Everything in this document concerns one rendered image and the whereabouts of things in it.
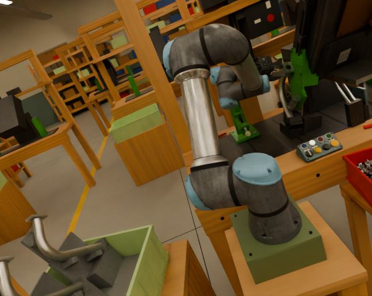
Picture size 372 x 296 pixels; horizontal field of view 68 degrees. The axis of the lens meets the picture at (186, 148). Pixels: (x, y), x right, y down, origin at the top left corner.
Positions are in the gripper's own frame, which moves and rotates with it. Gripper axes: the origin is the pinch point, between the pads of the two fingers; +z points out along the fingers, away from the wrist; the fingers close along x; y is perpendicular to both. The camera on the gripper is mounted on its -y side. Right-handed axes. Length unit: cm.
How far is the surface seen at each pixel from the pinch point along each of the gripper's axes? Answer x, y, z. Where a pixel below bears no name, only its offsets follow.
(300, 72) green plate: -6.3, 5.8, 2.5
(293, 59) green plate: 2.2, 4.4, 2.4
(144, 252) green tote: -69, 5, -71
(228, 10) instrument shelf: 30.3, 8.9, -21.9
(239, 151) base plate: -27.2, -25.1, -23.4
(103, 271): -73, -5, -87
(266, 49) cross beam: 29.9, -20.9, 4.4
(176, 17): 521, -450, 10
